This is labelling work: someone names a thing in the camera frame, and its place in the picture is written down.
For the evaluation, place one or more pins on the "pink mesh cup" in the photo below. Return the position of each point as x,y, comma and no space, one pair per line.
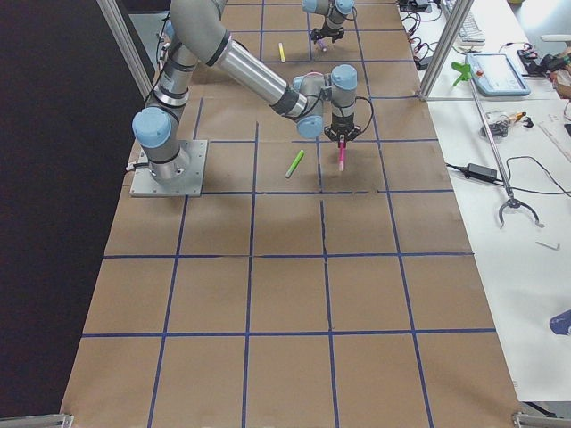
313,74

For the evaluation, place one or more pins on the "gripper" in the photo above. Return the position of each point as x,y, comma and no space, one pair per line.
326,32
342,122

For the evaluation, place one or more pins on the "black power adapter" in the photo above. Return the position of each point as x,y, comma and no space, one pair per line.
481,173

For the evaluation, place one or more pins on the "white keyboard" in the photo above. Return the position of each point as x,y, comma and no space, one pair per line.
470,33

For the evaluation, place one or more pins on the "green handled grabber tool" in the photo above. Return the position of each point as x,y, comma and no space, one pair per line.
512,202

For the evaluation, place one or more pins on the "blue teach pendant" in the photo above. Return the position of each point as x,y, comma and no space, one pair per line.
496,75

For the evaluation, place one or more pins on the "yellow pen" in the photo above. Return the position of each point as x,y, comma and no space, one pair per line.
281,52

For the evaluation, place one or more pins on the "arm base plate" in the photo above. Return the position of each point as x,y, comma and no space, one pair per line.
179,177

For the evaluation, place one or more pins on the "green pen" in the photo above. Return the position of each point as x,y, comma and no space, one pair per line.
295,163

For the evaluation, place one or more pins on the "purple pen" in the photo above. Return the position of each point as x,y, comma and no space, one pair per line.
322,45

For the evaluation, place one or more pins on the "brown paper table cover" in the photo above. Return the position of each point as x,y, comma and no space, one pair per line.
329,299

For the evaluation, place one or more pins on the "aluminium frame post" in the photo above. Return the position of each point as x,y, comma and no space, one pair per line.
450,31

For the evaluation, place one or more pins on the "pink pen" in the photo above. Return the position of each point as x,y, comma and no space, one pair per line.
341,156

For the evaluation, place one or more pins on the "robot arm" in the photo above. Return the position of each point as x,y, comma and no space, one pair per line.
318,103
335,13

